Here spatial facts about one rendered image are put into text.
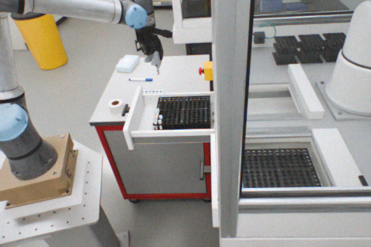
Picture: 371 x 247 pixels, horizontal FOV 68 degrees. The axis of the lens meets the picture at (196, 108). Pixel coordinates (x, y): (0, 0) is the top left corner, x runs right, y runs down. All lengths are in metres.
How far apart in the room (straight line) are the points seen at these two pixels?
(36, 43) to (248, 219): 3.26
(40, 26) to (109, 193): 2.13
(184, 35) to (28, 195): 1.23
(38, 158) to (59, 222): 0.22
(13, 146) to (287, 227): 0.82
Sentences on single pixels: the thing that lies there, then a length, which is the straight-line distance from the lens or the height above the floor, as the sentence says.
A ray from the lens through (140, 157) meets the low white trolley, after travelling 1.55.
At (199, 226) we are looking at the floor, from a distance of 1.82.
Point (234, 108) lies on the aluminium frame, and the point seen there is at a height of 1.34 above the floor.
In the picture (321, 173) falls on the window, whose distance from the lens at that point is 0.59.
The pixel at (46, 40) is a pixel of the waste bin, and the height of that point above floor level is 0.36.
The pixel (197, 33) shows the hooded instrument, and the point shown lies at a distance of 1.83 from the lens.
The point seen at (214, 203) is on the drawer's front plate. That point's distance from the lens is 0.80.
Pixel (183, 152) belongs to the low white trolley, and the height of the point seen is 0.51.
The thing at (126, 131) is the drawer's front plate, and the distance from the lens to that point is 1.05.
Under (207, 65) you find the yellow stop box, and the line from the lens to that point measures 1.38.
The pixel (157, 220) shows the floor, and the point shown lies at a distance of 1.87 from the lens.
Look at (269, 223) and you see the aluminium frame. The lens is 0.69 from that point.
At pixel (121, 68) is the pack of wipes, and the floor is 0.79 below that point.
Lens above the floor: 1.60
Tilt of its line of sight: 39 degrees down
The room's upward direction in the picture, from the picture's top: 5 degrees counter-clockwise
